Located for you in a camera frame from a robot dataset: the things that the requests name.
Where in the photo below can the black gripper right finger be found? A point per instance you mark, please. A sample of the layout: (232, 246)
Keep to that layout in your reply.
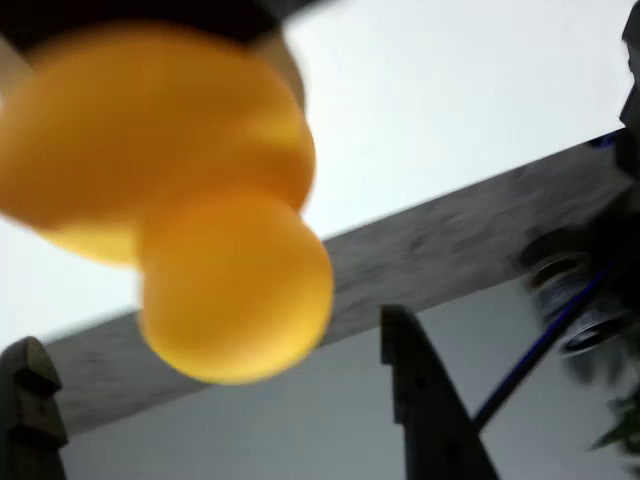
(430, 425)

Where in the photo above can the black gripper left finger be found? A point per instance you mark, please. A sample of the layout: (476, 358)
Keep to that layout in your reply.
(30, 425)

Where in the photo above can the yellow rubber duck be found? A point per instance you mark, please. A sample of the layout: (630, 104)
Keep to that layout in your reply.
(175, 175)

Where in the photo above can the blue desktop microphone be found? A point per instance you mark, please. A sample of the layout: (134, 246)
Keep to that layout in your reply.
(565, 290)

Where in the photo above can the green plant leaves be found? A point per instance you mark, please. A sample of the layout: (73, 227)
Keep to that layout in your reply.
(622, 425)

